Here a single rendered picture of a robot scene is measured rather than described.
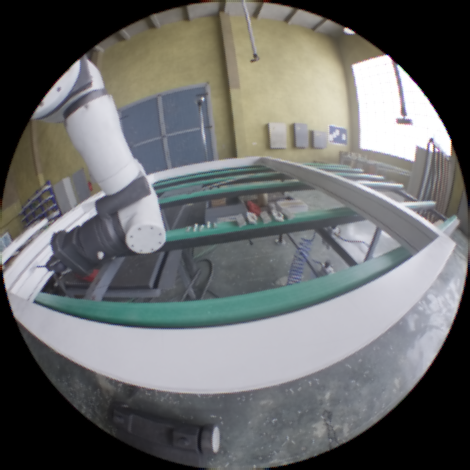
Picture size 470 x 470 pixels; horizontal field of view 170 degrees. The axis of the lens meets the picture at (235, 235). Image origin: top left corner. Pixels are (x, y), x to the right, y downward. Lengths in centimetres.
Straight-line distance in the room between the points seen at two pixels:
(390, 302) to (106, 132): 33
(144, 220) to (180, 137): 651
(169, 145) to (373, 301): 679
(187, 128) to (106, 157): 650
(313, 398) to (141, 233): 109
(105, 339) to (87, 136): 20
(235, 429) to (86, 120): 117
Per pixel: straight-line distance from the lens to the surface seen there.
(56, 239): 35
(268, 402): 104
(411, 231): 44
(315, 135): 778
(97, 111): 22
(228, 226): 36
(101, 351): 15
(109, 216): 28
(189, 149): 660
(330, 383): 113
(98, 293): 45
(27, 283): 61
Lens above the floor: 104
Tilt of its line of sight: 31 degrees down
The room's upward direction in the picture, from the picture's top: 7 degrees counter-clockwise
